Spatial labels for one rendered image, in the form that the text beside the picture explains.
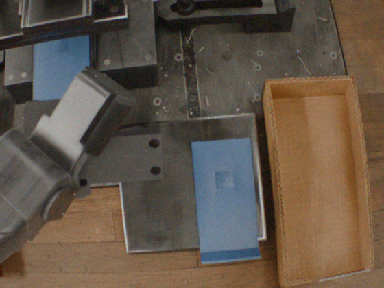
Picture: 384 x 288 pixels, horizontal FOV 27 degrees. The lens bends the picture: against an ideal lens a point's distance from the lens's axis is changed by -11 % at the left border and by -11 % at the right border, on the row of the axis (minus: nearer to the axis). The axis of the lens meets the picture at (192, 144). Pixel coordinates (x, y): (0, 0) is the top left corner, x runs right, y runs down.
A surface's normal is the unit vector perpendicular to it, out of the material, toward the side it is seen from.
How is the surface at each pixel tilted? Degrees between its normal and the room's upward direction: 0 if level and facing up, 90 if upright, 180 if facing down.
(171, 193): 0
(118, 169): 29
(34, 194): 13
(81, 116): 20
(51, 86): 4
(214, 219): 0
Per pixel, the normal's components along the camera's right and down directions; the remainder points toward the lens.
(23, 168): 0.14, -0.43
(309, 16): 0.00, -0.25
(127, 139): 0.12, 0.23
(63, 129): -0.21, 0.01
